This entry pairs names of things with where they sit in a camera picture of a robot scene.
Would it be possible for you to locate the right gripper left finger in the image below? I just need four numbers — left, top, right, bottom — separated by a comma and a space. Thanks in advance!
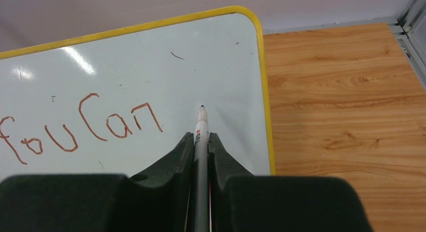
1, 132, 194, 231

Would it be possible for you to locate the yellow-framed whiteboard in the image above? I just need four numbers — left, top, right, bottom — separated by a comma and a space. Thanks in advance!
1, 6, 275, 179

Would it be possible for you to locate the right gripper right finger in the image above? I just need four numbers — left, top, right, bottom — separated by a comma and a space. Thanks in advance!
208, 133, 373, 231

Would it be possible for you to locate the brown whiteboard marker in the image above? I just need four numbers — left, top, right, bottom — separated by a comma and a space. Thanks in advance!
193, 105, 209, 231

